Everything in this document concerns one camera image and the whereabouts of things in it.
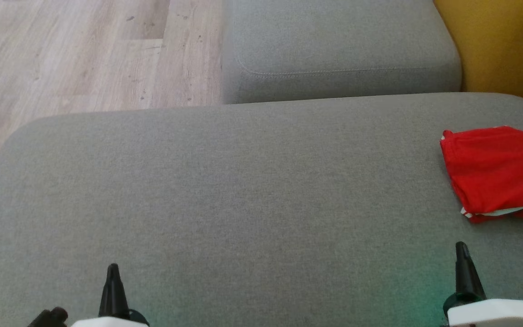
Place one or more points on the wide yellow sofa backrest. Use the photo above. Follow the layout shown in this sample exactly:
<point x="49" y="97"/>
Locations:
<point x="506" y="41"/>

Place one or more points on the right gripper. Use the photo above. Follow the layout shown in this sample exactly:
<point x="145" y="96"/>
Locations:
<point x="493" y="314"/>

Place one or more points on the red and white sports jersey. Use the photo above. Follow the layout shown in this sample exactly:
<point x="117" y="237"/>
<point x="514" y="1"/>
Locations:
<point x="497" y="168"/>

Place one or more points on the large grey sofa seat cushion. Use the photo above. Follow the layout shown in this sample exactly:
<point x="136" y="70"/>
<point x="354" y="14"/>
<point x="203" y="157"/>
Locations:
<point x="243" y="204"/>

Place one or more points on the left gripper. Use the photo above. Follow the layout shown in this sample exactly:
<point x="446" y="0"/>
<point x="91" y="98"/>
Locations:
<point x="116" y="322"/>

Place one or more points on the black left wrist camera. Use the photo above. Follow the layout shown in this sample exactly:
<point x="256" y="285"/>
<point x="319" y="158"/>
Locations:
<point x="50" y="318"/>

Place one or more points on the grey stitched sofa seat cushion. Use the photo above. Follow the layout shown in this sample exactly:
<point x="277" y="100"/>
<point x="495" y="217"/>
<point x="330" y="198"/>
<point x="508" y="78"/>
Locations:
<point x="334" y="41"/>

